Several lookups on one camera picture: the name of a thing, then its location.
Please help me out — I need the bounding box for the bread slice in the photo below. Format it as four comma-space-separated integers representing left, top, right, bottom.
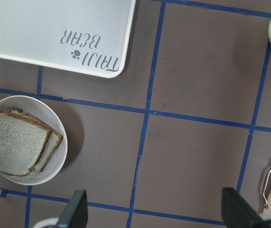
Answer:
0, 110, 52, 176
10, 108, 63, 174

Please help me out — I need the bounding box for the bread slice on plate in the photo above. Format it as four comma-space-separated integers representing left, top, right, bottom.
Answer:
10, 108, 63, 174

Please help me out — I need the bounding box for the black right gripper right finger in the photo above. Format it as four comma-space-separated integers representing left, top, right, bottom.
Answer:
221, 187, 263, 228

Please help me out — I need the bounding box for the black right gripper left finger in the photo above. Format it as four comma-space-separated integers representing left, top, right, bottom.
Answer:
56, 190, 88, 228

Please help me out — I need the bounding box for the cream rectangular bear tray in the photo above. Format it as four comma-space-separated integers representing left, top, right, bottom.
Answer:
0, 0, 136, 78

